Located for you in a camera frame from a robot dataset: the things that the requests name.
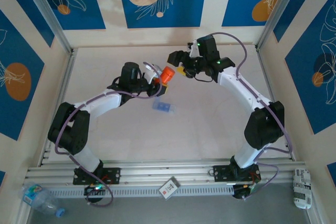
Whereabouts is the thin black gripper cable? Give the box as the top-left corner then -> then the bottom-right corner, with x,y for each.
193,73 -> 215,82

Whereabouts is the aluminium frame post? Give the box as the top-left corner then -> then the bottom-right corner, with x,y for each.
257,0 -> 301,50
19,0 -> 73,53

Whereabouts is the small white card box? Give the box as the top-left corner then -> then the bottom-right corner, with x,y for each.
159,176 -> 182,200

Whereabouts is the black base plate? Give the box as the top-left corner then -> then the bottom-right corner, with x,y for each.
72,167 -> 122,186
213,164 -> 261,183

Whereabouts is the black controller board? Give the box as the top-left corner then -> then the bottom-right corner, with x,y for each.
232,183 -> 257,200
83,183 -> 107,197

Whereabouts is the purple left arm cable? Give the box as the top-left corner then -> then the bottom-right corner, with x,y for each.
54,62 -> 163,207

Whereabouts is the orange pill bottle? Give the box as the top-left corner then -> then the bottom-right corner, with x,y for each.
160,66 -> 176,84

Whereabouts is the black left controller board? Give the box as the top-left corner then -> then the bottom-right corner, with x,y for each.
83,183 -> 107,197

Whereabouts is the clear plastic water bottle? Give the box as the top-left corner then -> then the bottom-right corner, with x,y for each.
18,182 -> 66,218

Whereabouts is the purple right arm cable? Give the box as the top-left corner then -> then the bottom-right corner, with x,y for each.
193,31 -> 294,202

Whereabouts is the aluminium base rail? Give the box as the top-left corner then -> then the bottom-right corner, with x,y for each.
25,158 -> 307,185

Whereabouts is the black right controller board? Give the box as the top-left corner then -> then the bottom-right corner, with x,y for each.
232,183 -> 257,200

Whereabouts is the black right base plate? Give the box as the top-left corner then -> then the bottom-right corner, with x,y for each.
213,164 -> 261,183

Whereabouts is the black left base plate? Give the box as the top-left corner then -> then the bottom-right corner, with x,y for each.
72,167 -> 122,186

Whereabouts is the grey slotted cable duct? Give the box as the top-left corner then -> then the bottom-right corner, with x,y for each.
47,184 -> 295,198

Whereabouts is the newspaper wrapped package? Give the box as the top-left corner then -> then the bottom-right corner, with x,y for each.
291,167 -> 313,210

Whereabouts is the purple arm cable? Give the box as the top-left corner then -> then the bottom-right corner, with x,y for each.
193,31 -> 294,202
54,62 -> 163,207

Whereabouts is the blue clear pill organizer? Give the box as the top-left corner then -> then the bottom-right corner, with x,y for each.
152,100 -> 176,116

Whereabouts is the aluminium side rail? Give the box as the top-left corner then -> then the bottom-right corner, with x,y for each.
39,48 -> 77,167
256,47 -> 296,162

